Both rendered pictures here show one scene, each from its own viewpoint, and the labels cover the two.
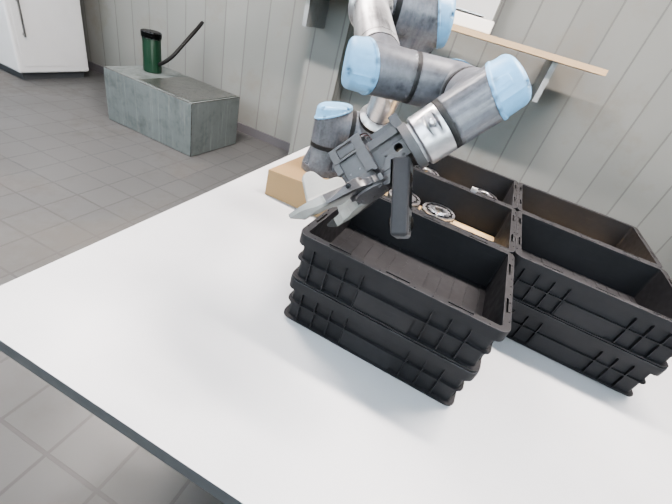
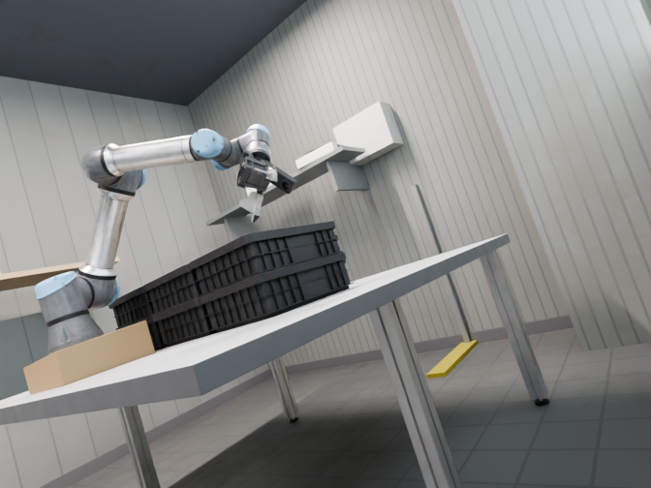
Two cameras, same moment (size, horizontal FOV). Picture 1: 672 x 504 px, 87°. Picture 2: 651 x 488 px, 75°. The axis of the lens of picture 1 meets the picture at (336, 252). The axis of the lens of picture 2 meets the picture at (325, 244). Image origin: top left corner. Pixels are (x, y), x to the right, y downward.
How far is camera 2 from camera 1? 1.16 m
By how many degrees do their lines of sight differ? 74
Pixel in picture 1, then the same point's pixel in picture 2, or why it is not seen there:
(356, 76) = (217, 141)
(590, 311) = not seen: hidden behind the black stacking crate
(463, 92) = (259, 134)
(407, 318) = (312, 246)
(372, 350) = (317, 284)
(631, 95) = (126, 279)
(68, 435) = not seen: outside the picture
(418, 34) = (134, 176)
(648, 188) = not seen: hidden behind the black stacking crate
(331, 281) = (275, 258)
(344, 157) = (252, 165)
